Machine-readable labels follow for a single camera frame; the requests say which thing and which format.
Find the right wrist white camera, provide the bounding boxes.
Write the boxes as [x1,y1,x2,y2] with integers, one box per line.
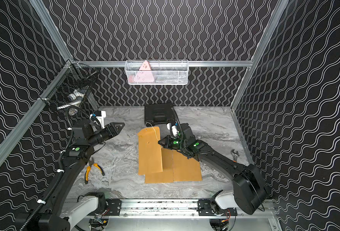
[171,125,179,137]

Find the orange handled adjustable wrench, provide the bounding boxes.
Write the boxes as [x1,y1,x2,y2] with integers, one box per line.
[231,149,240,162]

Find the pink triangular sheet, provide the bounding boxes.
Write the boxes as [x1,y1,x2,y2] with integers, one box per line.
[132,61,155,84]

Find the yellow handled pliers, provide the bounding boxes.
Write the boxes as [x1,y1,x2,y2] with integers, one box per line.
[84,157,106,185]

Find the brown file bag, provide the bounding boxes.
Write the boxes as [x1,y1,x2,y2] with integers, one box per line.
[137,122,163,175]
[172,151,202,182]
[145,149,174,184]

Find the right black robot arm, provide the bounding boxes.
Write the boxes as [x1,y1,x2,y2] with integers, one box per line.
[158,106,271,215]

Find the white wire mesh basket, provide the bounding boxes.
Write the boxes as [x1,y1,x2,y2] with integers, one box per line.
[124,60,189,85]

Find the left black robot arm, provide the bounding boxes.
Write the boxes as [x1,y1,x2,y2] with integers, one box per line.
[15,105,125,231]

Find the black plastic tool case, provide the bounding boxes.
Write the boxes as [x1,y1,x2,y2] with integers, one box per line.
[144,103,176,127]

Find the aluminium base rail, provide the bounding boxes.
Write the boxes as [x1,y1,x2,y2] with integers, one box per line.
[103,199,275,219]

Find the silver object in black basket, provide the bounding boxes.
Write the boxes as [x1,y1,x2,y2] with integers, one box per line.
[57,90,85,110]

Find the black wire mesh basket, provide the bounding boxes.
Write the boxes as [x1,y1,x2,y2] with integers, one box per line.
[39,63,99,112]

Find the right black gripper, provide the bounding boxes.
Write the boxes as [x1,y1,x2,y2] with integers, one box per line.
[157,136,186,151]

